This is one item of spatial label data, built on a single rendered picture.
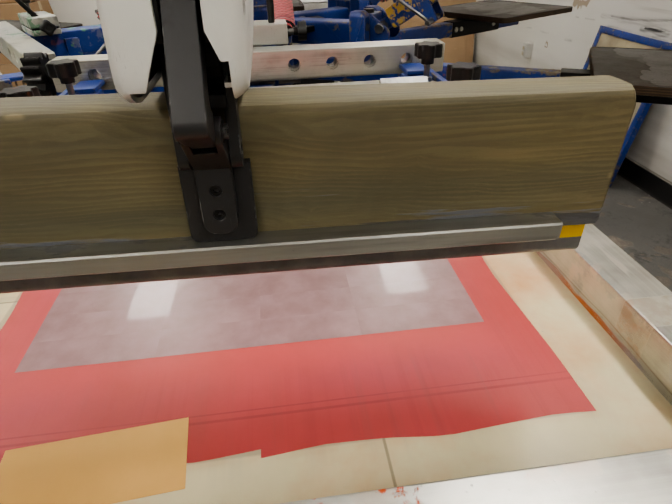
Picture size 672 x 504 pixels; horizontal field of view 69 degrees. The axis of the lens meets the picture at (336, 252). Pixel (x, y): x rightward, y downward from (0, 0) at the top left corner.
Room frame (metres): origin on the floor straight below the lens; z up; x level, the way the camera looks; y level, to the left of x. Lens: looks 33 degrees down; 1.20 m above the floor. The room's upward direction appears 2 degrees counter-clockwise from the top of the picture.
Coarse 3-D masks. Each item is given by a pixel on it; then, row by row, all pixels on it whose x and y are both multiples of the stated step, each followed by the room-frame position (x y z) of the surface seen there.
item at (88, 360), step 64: (64, 320) 0.30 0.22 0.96; (128, 320) 0.29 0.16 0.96; (192, 320) 0.29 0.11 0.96; (256, 320) 0.29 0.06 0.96; (0, 384) 0.23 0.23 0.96; (64, 384) 0.23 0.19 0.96; (128, 384) 0.23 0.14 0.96; (192, 384) 0.23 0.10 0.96; (256, 384) 0.23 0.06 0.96; (0, 448) 0.18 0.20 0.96; (192, 448) 0.18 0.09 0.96; (256, 448) 0.18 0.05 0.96
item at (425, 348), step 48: (288, 288) 0.33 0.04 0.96; (336, 288) 0.33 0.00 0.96; (384, 288) 0.33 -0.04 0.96; (432, 288) 0.33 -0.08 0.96; (480, 288) 0.32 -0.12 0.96; (288, 336) 0.27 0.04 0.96; (336, 336) 0.27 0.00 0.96; (384, 336) 0.27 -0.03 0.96; (432, 336) 0.27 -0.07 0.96; (480, 336) 0.27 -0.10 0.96; (528, 336) 0.27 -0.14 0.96; (288, 384) 0.23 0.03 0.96; (336, 384) 0.22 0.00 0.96; (384, 384) 0.22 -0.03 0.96; (432, 384) 0.22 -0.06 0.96; (480, 384) 0.22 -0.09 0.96; (528, 384) 0.22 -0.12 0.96; (576, 384) 0.22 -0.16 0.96; (288, 432) 0.19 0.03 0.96; (336, 432) 0.19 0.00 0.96; (384, 432) 0.19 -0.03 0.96; (432, 432) 0.19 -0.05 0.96
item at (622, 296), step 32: (544, 256) 0.36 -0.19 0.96; (576, 256) 0.32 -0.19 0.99; (608, 256) 0.32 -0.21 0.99; (576, 288) 0.31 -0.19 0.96; (608, 288) 0.28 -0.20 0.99; (640, 288) 0.27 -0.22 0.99; (608, 320) 0.27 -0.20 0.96; (640, 320) 0.24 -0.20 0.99; (640, 352) 0.23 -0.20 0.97; (448, 480) 0.13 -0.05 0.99; (480, 480) 0.13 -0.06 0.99; (512, 480) 0.13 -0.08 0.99; (544, 480) 0.13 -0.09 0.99; (576, 480) 0.13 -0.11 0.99; (608, 480) 0.13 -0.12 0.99; (640, 480) 0.13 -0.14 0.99
